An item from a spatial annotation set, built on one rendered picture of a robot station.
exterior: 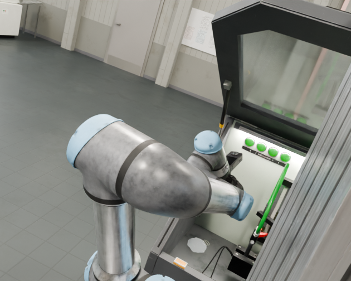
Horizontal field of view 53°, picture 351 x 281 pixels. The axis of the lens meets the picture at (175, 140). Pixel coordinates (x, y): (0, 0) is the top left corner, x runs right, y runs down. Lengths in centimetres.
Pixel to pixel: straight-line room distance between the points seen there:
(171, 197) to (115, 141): 13
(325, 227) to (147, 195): 31
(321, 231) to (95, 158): 39
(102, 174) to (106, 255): 27
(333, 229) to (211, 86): 828
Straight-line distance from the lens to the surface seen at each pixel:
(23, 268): 270
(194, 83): 865
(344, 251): 33
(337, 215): 31
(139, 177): 55
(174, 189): 56
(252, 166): 179
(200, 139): 99
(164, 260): 149
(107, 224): 73
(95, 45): 960
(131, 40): 910
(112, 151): 58
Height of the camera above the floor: 187
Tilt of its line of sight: 20 degrees down
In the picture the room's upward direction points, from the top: 18 degrees clockwise
